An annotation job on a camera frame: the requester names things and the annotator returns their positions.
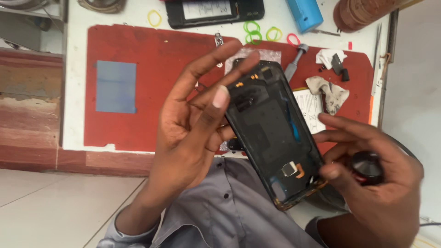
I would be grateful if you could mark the person's left hand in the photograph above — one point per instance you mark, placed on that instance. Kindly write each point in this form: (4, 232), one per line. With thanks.
(179, 144)

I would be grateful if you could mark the person's right hand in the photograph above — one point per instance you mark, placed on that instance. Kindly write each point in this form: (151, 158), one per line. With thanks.
(396, 193)

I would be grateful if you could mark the black phone frame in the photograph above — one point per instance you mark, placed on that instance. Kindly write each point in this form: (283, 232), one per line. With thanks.
(272, 127)

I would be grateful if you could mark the small black round part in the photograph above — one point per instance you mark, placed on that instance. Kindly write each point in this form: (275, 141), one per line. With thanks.
(235, 144)

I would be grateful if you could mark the red work mat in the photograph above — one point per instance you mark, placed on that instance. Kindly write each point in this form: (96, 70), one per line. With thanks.
(155, 86)

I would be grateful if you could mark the grey shirt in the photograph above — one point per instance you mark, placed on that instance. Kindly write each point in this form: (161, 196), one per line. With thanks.
(224, 213)

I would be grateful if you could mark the blue-grey rectangular sheet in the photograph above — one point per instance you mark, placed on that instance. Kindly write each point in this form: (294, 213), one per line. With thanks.
(115, 86)

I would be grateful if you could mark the small metal clip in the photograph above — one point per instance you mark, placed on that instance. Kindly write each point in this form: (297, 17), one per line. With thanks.
(218, 39)

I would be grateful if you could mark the dirty white cloth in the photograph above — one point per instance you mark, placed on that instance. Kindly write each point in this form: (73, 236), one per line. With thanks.
(330, 93)

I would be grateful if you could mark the white phone battery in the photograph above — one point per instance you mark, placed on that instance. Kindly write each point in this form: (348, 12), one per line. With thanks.
(310, 106)

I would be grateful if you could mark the green rubber band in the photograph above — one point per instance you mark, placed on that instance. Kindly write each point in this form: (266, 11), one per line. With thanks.
(245, 24)
(247, 38)

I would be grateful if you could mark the clear plastic bag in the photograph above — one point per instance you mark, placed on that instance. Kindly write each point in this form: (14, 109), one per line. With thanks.
(268, 55)

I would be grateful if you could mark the yellow rubber band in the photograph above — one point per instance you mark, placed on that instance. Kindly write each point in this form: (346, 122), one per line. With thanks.
(149, 15)

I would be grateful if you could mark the black opened phone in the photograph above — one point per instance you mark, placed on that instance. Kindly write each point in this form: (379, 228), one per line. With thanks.
(213, 15)

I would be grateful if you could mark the small black phone part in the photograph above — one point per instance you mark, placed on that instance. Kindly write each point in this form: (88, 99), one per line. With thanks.
(339, 67)

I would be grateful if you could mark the grey screwdriver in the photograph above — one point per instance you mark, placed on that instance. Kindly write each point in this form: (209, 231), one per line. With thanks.
(294, 65)

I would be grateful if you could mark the yellow-green rubber band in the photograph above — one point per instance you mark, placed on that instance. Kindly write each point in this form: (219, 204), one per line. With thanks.
(268, 34)

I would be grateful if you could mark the red rubber band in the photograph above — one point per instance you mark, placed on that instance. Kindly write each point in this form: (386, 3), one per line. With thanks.
(288, 40)

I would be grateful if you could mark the white tissue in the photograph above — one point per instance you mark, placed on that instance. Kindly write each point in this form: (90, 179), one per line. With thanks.
(325, 57)

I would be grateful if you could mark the brown round coil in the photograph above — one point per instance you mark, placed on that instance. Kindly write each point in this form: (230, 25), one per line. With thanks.
(103, 5)

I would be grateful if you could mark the thin metal pick tool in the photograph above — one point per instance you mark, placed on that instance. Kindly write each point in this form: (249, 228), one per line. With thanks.
(325, 32)

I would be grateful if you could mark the blue plastic box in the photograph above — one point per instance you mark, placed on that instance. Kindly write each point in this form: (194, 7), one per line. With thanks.
(305, 13)

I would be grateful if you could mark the brown round container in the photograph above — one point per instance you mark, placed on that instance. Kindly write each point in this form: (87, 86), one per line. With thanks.
(358, 13)

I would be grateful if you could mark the grey shelf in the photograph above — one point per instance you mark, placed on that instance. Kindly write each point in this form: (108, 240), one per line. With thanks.
(31, 20)

